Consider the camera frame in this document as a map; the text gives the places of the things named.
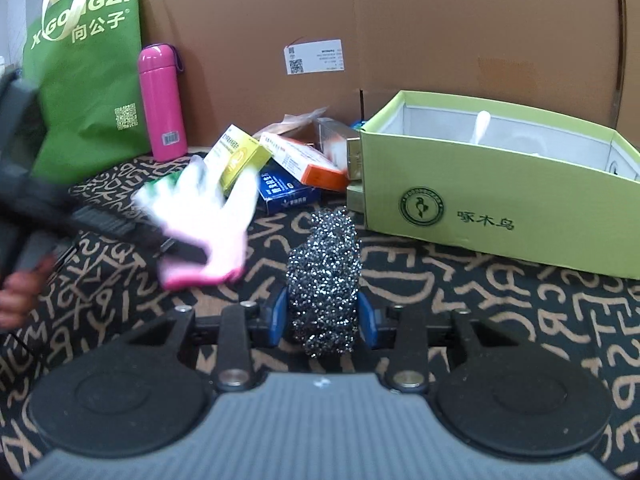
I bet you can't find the steel wool scrubber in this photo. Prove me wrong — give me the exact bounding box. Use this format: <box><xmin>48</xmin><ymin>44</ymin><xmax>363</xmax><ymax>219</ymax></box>
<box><xmin>286</xmin><ymin>207</ymin><xmax>362</xmax><ymax>359</ymax></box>

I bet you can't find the brown cardboard sheet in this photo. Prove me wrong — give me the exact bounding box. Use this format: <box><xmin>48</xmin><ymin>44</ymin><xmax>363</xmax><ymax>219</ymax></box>
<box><xmin>102</xmin><ymin>0</ymin><xmax>640</xmax><ymax>161</ymax></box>

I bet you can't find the green tote bag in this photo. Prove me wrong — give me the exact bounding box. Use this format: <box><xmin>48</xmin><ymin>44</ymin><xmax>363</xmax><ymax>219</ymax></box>
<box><xmin>22</xmin><ymin>0</ymin><xmax>153</xmax><ymax>186</ymax></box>

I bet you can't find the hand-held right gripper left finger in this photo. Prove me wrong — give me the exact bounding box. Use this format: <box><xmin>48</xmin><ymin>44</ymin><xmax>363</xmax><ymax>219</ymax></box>
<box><xmin>122</xmin><ymin>287</ymin><xmax>288</xmax><ymax>394</ymax></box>

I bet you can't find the dark blue small box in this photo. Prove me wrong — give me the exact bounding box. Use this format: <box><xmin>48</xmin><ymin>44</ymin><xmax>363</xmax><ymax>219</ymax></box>
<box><xmin>257</xmin><ymin>160</ymin><xmax>323</xmax><ymax>216</ymax></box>

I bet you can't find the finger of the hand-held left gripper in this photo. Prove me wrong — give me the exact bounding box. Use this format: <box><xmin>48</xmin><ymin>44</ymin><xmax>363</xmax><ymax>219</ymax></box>
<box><xmin>65</xmin><ymin>202</ymin><xmax>209</xmax><ymax>266</ymax></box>

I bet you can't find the pink water bottle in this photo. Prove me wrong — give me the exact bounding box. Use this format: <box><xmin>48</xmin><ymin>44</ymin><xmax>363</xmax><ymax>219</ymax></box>
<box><xmin>138</xmin><ymin>44</ymin><xmax>189</xmax><ymax>163</ymax></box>

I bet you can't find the person's left hand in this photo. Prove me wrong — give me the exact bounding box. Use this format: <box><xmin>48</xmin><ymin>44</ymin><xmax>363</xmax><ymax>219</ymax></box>
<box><xmin>0</xmin><ymin>254</ymin><xmax>57</xmax><ymax>334</ymax></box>

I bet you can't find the white plastic utensil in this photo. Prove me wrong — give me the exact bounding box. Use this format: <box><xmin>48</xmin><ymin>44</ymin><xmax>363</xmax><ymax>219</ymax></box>
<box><xmin>471</xmin><ymin>110</ymin><xmax>494</xmax><ymax>145</ymax></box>

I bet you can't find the gold patterned box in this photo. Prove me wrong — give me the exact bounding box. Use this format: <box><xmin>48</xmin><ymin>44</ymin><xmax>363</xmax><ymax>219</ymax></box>
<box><xmin>346</xmin><ymin>137</ymin><xmax>366</xmax><ymax>182</ymax></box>

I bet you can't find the crumpled clear plastic wrapper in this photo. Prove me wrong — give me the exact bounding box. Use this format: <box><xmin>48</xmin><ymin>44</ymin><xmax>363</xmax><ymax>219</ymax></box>
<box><xmin>252</xmin><ymin>106</ymin><xmax>332</xmax><ymax>139</ymax></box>

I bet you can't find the yellow medicine box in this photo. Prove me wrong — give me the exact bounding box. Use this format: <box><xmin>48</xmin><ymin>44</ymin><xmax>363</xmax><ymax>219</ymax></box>
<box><xmin>207</xmin><ymin>124</ymin><xmax>274</xmax><ymax>199</ymax></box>

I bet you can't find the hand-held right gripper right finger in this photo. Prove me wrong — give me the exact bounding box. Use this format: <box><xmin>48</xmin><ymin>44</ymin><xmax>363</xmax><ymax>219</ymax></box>
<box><xmin>356</xmin><ymin>291</ymin><xmax>507</xmax><ymax>395</ymax></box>

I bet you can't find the orange and white medicine box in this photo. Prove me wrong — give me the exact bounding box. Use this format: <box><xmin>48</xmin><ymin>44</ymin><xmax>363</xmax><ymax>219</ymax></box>
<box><xmin>257</xmin><ymin>132</ymin><xmax>351</xmax><ymax>192</ymax></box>

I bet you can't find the white shipping label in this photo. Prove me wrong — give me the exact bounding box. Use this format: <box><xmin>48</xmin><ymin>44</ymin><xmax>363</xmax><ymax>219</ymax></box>
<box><xmin>284</xmin><ymin>39</ymin><xmax>346</xmax><ymax>76</ymax></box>

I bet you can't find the pink and white glove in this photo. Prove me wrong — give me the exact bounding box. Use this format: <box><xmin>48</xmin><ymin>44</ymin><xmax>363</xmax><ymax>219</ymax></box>
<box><xmin>132</xmin><ymin>155</ymin><xmax>262</xmax><ymax>291</ymax></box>

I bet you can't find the green cardboard box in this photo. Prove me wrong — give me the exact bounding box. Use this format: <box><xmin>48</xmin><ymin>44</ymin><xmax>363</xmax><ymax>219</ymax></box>
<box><xmin>357</xmin><ymin>90</ymin><xmax>640</xmax><ymax>281</ymax></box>

